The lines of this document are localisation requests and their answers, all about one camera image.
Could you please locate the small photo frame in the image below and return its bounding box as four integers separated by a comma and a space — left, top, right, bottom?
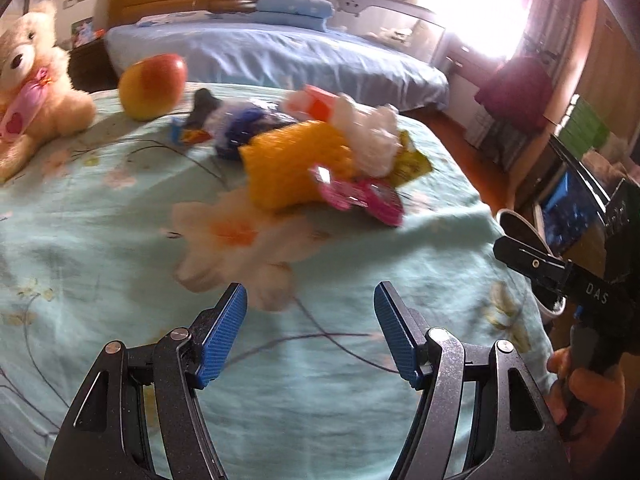
71, 16, 96, 41

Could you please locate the yellow green wrapper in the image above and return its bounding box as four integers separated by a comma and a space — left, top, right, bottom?
387, 131, 433, 188

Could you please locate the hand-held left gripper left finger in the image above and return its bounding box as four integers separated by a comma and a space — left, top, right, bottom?
45, 282, 248, 480

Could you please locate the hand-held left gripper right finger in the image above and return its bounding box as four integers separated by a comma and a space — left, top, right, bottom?
374, 281, 576, 480

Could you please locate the black wrapper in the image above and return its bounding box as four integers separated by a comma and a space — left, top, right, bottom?
186, 88, 223, 128

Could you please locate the black framed screen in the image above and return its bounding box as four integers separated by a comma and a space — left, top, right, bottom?
532, 135, 618, 258

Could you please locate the pink snack wrapper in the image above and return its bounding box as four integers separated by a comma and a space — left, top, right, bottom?
309, 162, 405, 228

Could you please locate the white trash bin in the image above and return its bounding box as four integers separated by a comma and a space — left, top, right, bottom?
499, 207, 568, 323

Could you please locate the person's right hand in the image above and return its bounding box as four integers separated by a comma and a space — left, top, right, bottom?
545, 349, 627, 443

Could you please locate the orange white wrapper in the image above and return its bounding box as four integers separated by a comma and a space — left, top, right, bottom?
280, 85, 341, 123

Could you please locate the cream teddy bear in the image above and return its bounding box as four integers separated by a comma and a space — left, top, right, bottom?
0, 0, 98, 183

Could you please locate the dark red cloth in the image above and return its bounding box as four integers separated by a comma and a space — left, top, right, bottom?
475, 57, 553, 131

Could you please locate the white fluffy cloth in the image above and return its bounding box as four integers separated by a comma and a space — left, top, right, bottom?
332, 95, 403, 178

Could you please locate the dark wooden nightstand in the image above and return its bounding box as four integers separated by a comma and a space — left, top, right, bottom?
67, 40, 121, 93

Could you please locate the bed with blue sheet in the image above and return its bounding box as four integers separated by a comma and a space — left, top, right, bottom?
105, 20, 450, 113

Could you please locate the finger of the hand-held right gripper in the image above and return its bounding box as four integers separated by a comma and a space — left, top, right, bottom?
492, 235, 576, 307

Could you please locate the green storage box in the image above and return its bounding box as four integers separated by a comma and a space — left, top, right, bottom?
557, 97, 611, 161

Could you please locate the grey bed rail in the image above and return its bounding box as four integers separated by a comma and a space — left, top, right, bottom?
327, 0, 446, 63

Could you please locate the teal floral bedsheet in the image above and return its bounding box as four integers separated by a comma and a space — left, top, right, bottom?
0, 82, 556, 480

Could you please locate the wooden cabinet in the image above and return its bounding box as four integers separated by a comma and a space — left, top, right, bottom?
575, 0, 640, 181

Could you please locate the blue snack wrapper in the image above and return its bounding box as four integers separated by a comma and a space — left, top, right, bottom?
212, 99, 298, 161

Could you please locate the white printed pillow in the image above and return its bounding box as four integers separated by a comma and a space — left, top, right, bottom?
135, 12, 221, 28

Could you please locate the white plush toy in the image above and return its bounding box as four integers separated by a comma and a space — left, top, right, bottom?
370, 27, 413, 43

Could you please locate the bright window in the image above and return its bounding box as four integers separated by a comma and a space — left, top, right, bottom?
415, 0, 531, 61

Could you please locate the red yellow apple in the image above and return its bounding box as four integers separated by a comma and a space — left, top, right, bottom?
118, 53, 188, 122

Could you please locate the orange wrapper with blue edge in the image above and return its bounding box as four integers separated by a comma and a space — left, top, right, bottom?
170, 116, 211, 146

